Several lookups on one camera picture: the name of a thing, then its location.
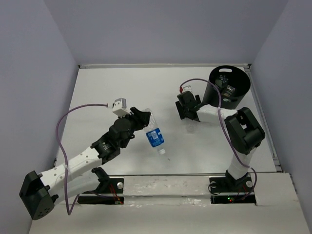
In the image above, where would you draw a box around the orange juice bottle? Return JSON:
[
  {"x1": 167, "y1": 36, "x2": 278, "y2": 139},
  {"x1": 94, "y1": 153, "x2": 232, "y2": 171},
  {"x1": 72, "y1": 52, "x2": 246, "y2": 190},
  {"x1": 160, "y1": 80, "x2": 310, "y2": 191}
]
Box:
[{"x1": 222, "y1": 85, "x2": 237, "y2": 99}]

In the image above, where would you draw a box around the black round bin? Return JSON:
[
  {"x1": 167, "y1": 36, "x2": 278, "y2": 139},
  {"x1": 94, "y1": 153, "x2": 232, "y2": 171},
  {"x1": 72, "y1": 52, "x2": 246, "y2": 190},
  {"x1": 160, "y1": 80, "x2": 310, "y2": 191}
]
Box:
[{"x1": 202, "y1": 65, "x2": 251, "y2": 109}]

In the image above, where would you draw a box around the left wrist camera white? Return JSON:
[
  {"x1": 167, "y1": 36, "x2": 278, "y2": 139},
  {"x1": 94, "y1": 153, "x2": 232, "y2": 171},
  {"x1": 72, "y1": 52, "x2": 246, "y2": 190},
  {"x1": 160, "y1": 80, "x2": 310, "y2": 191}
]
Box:
[{"x1": 107, "y1": 97, "x2": 131, "y2": 117}]

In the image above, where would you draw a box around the purple cable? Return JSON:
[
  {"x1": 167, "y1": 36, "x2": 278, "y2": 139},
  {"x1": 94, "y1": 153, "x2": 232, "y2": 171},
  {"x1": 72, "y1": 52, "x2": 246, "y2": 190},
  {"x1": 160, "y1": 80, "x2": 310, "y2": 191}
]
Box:
[
  {"x1": 56, "y1": 103, "x2": 110, "y2": 215},
  {"x1": 179, "y1": 78, "x2": 257, "y2": 203}
]

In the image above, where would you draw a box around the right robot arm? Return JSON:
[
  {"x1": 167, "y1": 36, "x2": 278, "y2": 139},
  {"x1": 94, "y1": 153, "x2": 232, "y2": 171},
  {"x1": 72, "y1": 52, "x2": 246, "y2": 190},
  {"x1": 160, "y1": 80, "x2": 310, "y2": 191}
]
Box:
[{"x1": 175, "y1": 91, "x2": 265, "y2": 195}]

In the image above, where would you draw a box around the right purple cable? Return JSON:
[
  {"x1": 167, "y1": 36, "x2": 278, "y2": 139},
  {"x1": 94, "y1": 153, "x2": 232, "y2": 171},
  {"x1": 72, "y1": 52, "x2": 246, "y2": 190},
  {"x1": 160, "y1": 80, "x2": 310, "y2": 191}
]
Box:
[{"x1": 179, "y1": 78, "x2": 257, "y2": 203}]

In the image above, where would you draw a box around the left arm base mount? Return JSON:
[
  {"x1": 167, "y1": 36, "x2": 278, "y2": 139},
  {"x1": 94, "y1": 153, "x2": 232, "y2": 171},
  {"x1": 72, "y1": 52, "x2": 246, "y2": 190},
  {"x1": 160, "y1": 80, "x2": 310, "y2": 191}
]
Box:
[{"x1": 78, "y1": 177, "x2": 124, "y2": 205}]

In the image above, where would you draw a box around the black cap cola bottle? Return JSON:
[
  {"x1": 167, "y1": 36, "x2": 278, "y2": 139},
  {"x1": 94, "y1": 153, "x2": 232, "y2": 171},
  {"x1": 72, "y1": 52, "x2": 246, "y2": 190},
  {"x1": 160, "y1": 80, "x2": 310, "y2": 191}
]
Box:
[{"x1": 215, "y1": 74, "x2": 229, "y2": 92}]

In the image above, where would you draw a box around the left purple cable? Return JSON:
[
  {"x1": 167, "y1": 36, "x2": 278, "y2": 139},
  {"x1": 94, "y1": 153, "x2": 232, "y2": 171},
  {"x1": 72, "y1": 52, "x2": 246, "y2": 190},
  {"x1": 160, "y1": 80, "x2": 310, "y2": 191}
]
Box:
[{"x1": 56, "y1": 103, "x2": 110, "y2": 215}]

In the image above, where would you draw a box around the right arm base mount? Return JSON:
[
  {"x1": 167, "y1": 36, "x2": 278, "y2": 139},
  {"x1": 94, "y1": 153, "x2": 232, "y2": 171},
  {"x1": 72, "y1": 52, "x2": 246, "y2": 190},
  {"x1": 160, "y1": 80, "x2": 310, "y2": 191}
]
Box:
[{"x1": 208, "y1": 176, "x2": 256, "y2": 204}]

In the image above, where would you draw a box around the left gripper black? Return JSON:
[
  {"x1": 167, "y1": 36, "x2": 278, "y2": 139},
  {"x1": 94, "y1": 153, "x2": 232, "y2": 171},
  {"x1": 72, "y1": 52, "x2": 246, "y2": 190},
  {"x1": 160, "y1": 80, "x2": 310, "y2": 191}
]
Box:
[{"x1": 117, "y1": 107, "x2": 150, "y2": 149}]

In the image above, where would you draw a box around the clear unlabeled plastic bottle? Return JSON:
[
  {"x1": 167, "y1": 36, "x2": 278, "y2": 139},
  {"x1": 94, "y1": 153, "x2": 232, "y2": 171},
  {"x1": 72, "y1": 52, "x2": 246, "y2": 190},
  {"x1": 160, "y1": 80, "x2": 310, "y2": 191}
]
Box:
[{"x1": 186, "y1": 124, "x2": 196, "y2": 133}]

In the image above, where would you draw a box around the blue label water bottle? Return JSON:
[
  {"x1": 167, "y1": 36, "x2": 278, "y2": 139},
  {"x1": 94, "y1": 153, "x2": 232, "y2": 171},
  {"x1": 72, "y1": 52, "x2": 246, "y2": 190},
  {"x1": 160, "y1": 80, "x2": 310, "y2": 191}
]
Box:
[{"x1": 143, "y1": 108, "x2": 166, "y2": 155}]

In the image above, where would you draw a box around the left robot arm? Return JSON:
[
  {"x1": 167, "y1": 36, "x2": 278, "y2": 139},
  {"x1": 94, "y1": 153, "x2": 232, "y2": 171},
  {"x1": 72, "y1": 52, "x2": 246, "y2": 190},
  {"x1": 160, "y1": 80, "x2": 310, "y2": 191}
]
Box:
[{"x1": 19, "y1": 107, "x2": 151, "y2": 220}]

